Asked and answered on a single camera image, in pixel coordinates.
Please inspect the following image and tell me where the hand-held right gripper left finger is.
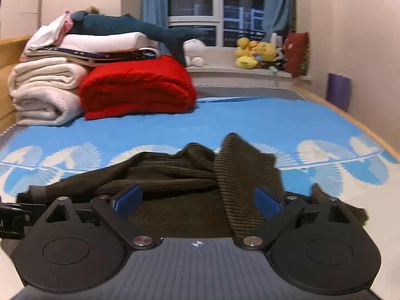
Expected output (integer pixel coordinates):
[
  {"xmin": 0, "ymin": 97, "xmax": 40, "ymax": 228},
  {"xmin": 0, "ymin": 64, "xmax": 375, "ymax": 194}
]
[{"xmin": 37, "ymin": 184, "xmax": 157, "ymax": 251}]

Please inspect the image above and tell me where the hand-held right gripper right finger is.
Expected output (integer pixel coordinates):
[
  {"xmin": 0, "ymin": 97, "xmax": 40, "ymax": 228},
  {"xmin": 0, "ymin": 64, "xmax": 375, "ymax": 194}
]
[{"xmin": 242, "ymin": 187, "xmax": 357, "ymax": 251}]

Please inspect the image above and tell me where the brown knitted sweater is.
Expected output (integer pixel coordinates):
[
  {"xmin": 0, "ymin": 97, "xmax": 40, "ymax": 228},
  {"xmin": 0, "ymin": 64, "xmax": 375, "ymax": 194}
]
[{"xmin": 17, "ymin": 133, "xmax": 369, "ymax": 241}]

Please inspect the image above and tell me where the blue white patterned bed sheet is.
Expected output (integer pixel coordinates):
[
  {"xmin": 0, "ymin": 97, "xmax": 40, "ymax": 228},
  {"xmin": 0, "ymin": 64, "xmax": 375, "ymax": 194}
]
[{"xmin": 0, "ymin": 95, "xmax": 400, "ymax": 207}]

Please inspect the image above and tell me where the red folded blanket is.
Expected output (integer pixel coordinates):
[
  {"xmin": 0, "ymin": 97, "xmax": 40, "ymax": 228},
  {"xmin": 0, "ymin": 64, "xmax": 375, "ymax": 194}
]
[{"xmin": 78, "ymin": 54, "xmax": 197, "ymax": 121}]

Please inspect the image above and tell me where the purple box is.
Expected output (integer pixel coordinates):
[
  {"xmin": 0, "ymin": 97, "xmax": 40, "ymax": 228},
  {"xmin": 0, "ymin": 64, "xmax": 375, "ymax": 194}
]
[{"xmin": 326, "ymin": 73, "xmax": 352, "ymax": 112}]

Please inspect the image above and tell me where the white fleece folded blanket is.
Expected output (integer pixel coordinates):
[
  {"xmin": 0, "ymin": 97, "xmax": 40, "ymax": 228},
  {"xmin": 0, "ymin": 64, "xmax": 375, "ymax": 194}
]
[{"xmin": 8, "ymin": 61, "xmax": 90, "ymax": 127}]

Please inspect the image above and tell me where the yellow duck plush toy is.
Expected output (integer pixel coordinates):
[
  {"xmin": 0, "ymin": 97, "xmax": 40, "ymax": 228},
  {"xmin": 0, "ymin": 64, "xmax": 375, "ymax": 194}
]
[
  {"xmin": 236, "ymin": 55, "xmax": 260, "ymax": 69},
  {"xmin": 236, "ymin": 37, "xmax": 258, "ymax": 57},
  {"xmin": 256, "ymin": 41, "xmax": 278, "ymax": 61}
]

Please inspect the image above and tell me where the dark patterned folded cloth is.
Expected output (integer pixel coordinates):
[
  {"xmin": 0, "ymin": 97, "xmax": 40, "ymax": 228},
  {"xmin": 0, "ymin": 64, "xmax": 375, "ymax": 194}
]
[{"xmin": 20, "ymin": 46, "xmax": 161, "ymax": 68}]

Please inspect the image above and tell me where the red cushion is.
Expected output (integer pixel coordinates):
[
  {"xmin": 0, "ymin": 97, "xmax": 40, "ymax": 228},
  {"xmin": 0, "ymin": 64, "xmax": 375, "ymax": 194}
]
[{"xmin": 283, "ymin": 32, "xmax": 310, "ymax": 79}]

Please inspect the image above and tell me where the white folded quilt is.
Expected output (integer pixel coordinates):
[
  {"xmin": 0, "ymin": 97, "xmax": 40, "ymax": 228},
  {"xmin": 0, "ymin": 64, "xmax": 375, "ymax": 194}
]
[{"xmin": 58, "ymin": 32, "xmax": 160, "ymax": 52}]

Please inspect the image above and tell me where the white plush toy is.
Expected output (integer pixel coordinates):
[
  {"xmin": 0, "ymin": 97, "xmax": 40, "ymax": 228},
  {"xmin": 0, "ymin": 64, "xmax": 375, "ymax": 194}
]
[{"xmin": 183, "ymin": 38, "xmax": 208, "ymax": 68}]

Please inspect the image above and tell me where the blue shark plush toy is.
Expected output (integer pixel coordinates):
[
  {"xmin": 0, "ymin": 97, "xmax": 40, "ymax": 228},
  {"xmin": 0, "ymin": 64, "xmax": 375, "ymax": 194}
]
[{"xmin": 67, "ymin": 10, "xmax": 208, "ymax": 66}]

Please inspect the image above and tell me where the pink and white cloth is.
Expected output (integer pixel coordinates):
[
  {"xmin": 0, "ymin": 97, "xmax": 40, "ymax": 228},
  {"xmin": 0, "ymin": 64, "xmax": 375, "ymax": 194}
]
[{"xmin": 25, "ymin": 10, "xmax": 76, "ymax": 51}]

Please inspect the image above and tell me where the white framed window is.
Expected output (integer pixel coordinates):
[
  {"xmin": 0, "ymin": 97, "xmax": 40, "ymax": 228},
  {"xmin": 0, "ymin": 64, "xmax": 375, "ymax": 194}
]
[{"xmin": 167, "ymin": 0, "xmax": 266, "ymax": 49}]

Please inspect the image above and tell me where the blue curtain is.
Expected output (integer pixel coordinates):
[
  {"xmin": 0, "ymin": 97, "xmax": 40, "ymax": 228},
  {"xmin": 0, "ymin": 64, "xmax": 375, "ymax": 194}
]
[
  {"xmin": 140, "ymin": 0, "xmax": 170, "ymax": 36},
  {"xmin": 261, "ymin": 0, "xmax": 296, "ymax": 35}
]

